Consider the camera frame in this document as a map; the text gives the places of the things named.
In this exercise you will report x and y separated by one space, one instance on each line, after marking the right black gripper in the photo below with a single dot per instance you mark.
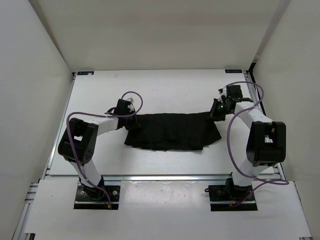
215 115

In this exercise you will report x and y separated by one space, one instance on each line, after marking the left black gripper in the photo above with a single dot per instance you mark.
133 125

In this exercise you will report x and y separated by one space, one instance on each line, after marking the black pleated skirt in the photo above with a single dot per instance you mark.
173 131

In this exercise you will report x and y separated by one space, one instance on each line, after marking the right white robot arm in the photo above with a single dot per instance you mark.
266 143

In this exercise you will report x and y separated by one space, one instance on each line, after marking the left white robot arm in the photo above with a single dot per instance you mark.
77 145

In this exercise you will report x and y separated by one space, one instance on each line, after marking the right blue corner label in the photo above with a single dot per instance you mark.
233 71

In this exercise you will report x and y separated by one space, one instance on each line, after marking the blue corner label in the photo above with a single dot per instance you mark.
233 71
85 73

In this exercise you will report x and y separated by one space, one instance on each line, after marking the left blue corner label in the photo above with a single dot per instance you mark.
85 73

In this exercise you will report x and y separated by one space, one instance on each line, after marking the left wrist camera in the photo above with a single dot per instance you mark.
124 107

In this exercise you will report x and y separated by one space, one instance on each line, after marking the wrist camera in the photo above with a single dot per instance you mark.
232 93
124 107

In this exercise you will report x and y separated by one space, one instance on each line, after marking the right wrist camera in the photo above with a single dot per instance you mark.
232 93

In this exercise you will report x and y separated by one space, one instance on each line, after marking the front aluminium rail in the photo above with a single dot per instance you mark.
170 177

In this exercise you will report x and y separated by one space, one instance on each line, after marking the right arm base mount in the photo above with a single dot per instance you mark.
231 197

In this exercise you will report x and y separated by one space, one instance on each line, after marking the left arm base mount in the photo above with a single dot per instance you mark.
90 198

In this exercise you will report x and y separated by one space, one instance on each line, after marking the left aluminium frame rail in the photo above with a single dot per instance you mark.
19 232

